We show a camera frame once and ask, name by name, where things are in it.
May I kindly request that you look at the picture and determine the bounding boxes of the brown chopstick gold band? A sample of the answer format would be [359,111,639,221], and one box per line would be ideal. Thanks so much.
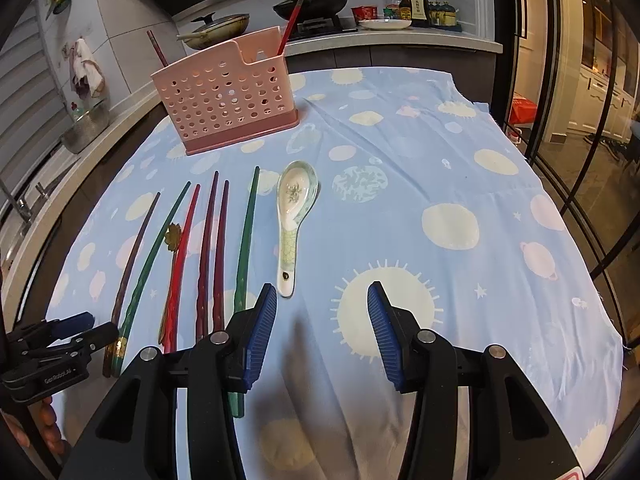
[101,190,163,380]

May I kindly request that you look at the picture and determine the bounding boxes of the green chopstick gold band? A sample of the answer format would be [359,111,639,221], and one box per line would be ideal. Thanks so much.
[103,181,191,377]

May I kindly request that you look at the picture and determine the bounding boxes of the red chopstick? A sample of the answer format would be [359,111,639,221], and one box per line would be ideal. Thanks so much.
[162,184,201,353]
[277,0,304,56]

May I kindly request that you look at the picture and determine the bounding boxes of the chrome kitchen faucet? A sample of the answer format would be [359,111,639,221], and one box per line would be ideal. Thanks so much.
[0,180,50,233]

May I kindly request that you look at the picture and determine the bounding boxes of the person's left hand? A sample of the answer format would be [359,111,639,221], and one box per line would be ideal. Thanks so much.
[0,393,68,458]

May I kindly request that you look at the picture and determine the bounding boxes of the dark maroon chopstick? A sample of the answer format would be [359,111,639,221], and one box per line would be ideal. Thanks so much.
[213,180,229,332]

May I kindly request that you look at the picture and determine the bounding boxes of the dark purple chopstick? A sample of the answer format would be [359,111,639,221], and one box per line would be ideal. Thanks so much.
[195,171,219,341]

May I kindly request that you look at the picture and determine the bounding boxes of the red chopstick under spoon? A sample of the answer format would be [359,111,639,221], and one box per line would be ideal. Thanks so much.
[162,184,201,353]

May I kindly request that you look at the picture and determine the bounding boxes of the gold flower spoon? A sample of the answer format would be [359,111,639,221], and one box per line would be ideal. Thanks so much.
[157,222,184,346]

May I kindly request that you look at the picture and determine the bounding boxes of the white ceramic soup spoon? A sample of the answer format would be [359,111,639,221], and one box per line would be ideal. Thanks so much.
[277,160,320,298]

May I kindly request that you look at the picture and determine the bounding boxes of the blue planet print tablecloth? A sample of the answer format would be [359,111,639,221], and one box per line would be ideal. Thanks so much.
[48,67,623,479]

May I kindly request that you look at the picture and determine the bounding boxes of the pink perforated utensil holder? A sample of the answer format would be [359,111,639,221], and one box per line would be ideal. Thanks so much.
[152,26,299,155]

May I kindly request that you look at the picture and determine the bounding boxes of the steel mixing bowl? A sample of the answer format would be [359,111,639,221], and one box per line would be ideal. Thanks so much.
[60,100,111,154]

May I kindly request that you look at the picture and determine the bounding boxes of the green dish soap bottle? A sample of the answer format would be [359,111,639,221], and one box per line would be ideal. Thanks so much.
[70,102,81,120]

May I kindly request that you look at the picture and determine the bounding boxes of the red bag on floor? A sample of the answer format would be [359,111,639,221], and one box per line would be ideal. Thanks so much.
[509,93,537,126]

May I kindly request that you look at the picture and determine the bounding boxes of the hanging pink white towels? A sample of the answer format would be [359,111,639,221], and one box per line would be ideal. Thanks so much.
[68,37,105,100]

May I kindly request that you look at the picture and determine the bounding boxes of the yellow wok with lid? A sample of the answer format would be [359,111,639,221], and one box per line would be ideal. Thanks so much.
[177,13,250,50]

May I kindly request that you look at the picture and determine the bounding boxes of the black gas stove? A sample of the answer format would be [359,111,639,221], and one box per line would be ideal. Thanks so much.
[288,15,357,41]

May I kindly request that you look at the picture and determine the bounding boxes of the white plate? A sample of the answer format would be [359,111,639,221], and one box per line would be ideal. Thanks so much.
[359,18,411,30]

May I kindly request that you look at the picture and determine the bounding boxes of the black wok with lid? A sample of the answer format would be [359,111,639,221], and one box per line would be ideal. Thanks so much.
[273,0,348,21]

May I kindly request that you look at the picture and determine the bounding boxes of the red instant noodle cup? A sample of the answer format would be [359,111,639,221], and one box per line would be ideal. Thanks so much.
[352,6,378,24]

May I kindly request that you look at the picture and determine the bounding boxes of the small seasoning jars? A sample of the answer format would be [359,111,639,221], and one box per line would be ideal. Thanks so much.
[428,1,462,32]

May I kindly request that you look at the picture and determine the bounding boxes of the yellow cap sauce bottle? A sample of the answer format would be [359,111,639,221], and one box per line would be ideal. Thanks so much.
[399,0,412,21]

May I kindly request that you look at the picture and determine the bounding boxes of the dark soy sauce bottle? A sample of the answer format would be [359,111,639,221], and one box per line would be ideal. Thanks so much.
[409,0,431,28]

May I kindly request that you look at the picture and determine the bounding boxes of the black framed glass door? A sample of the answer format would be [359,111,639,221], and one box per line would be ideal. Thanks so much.
[491,0,640,281]

